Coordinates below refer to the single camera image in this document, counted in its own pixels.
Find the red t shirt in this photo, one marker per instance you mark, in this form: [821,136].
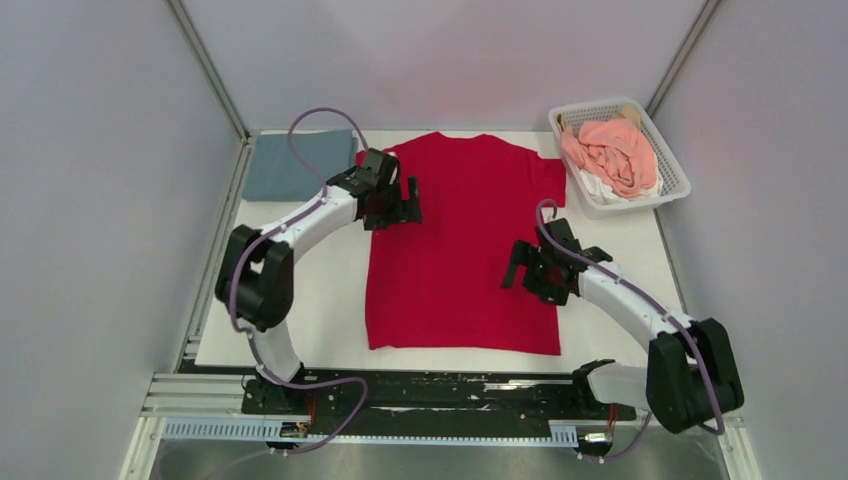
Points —
[437,283]

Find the white t shirt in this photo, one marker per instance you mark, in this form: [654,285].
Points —
[602,193]

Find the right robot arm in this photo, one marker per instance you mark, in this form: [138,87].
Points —
[690,377]

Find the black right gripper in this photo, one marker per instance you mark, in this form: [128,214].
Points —
[523,255]

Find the white plastic laundry basket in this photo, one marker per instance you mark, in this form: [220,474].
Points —
[676,184]

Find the aluminium frame rail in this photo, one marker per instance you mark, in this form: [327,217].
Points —
[216,396]

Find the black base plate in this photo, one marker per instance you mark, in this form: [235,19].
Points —
[403,403]

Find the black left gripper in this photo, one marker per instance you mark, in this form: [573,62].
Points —
[410,213]

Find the beige garment in basket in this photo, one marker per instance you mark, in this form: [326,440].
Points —
[574,115]

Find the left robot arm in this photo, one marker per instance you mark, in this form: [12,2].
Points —
[256,277]

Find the folded blue t shirt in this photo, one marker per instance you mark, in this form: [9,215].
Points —
[293,168]

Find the pink t shirt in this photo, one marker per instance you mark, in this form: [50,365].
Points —
[614,150]

